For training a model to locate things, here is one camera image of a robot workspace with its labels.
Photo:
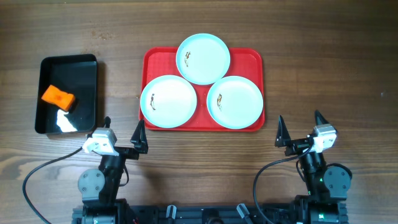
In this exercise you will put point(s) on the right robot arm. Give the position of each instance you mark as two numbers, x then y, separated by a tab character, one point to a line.
327	184

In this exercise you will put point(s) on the black rectangular water basin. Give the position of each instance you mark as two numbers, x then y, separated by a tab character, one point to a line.
74	74

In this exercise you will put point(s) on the red plastic tray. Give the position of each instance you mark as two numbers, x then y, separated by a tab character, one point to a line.
245	62

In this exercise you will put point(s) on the light blue plate top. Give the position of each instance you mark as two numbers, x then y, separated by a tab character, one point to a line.
203	59

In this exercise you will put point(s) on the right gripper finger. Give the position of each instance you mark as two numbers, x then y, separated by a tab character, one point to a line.
319	118
282	138

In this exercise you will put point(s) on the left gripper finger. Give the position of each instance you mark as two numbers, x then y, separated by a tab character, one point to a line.
139	139
107	122

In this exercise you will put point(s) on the orange sponge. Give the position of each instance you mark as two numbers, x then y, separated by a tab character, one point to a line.
59	98

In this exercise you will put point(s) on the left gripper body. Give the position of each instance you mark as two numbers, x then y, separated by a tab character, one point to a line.
125	150

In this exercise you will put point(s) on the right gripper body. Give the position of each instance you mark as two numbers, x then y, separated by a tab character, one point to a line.
297	146

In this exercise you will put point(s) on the light blue plate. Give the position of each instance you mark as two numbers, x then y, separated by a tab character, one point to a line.
203	59
234	102
168	101

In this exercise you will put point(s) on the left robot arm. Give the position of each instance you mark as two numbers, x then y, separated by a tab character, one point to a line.
99	187

